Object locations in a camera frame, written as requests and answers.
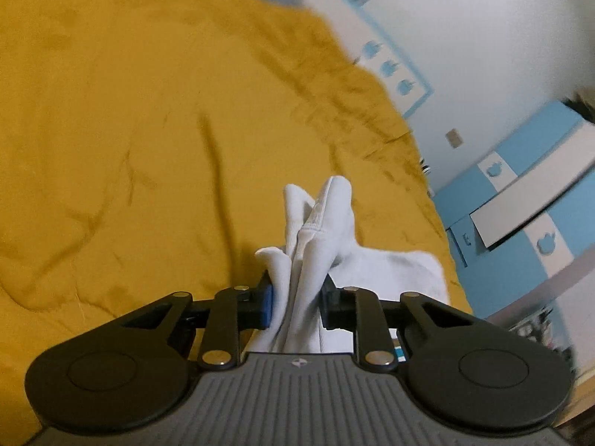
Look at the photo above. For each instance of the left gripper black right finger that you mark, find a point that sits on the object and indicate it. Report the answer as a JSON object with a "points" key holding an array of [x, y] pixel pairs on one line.
{"points": [[360, 312]]}

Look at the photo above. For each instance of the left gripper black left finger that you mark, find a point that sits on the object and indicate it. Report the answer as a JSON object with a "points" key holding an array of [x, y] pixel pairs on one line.
{"points": [[226, 316]]}

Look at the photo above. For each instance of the white t-shirt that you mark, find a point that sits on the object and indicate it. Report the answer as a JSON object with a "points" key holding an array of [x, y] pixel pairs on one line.
{"points": [[320, 243]]}

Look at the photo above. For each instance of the blue white wardrobe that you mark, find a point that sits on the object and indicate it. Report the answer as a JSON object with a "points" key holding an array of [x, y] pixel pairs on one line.
{"points": [[525, 211]]}

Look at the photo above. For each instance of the mustard yellow quilt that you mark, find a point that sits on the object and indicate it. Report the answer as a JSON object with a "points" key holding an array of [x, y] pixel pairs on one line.
{"points": [[145, 148]]}

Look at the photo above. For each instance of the white blue headboard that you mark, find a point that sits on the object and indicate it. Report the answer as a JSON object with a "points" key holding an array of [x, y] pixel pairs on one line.
{"points": [[370, 45]]}

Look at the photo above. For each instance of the wall switch plate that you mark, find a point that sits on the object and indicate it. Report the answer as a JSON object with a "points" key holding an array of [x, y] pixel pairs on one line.
{"points": [[454, 138]]}

